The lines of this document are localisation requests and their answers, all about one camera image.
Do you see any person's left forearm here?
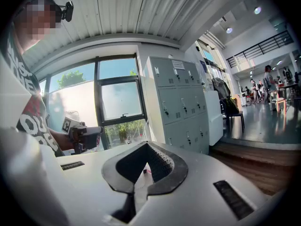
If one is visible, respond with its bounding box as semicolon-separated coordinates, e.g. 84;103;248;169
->
48;128;76;151

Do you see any person's head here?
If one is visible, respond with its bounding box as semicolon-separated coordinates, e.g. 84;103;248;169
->
11;0;62;54

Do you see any wooden step platform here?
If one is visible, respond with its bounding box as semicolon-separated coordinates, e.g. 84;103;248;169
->
208;142;301;196

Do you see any grey metal locker cabinet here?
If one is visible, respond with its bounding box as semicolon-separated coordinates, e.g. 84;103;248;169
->
143;56;210;155

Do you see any person's dark printed t-shirt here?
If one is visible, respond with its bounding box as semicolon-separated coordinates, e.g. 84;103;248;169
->
0;24;64;158

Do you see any grey hanging coat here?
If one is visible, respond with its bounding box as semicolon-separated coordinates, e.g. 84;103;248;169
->
211;77;231;101

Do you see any dark blue chair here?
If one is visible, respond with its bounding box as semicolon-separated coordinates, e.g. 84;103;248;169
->
220;99;246;134

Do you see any olive green backpack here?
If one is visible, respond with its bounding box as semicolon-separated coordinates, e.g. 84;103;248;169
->
222;97;239;114

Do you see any black balcony railing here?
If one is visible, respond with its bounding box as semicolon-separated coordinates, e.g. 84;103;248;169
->
226;29;295;69

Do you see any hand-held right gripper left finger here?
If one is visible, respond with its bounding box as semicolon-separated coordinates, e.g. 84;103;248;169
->
102;141;149;194

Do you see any black head-mounted camera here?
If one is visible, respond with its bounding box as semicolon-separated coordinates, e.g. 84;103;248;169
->
58;0;74;23

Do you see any white paper notice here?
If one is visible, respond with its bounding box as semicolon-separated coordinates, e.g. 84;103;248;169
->
171;60;186;70

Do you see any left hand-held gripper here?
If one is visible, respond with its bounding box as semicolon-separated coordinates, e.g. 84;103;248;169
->
61;116;103;154

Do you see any black framed window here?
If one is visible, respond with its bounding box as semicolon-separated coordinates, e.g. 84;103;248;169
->
39;53;148;151

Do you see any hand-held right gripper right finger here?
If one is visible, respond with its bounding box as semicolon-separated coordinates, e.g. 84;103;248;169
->
147;141;189;196

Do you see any dark work table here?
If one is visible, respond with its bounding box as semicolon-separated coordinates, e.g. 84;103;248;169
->
274;82;301;93

